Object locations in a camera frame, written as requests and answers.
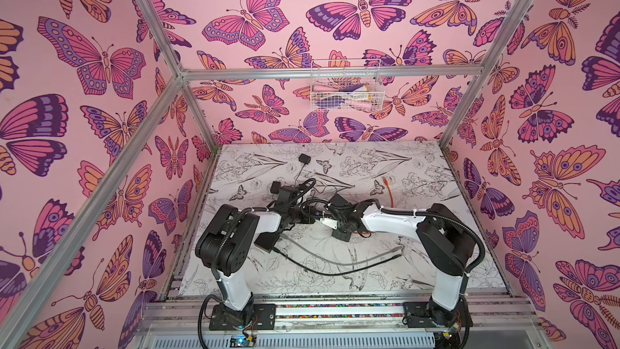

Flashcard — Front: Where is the grey ethernet cable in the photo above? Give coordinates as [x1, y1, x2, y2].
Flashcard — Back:
[280, 232, 405, 268]

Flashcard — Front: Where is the black power adapter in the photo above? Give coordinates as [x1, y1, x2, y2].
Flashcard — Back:
[294, 153, 333, 192]
[270, 181, 295, 201]

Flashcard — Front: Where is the black network switch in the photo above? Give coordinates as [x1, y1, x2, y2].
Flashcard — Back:
[253, 231, 281, 253]

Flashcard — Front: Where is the red ethernet cable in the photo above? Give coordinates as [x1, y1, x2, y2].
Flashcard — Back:
[357, 178, 396, 238]

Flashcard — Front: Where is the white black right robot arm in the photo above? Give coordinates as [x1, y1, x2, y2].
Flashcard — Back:
[320, 200, 486, 348]

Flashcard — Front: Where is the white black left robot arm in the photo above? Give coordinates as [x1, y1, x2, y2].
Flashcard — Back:
[195, 178, 316, 329]

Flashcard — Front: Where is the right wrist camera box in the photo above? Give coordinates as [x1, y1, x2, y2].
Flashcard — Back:
[320, 217, 339, 229]

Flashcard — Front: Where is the white wire basket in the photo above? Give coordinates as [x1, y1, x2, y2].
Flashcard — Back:
[308, 59, 385, 113]

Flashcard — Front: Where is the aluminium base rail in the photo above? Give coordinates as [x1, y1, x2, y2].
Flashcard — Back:
[134, 291, 554, 348]

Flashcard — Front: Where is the aluminium frame post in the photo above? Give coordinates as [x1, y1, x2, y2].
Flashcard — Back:
[136, 0, 217, 151]

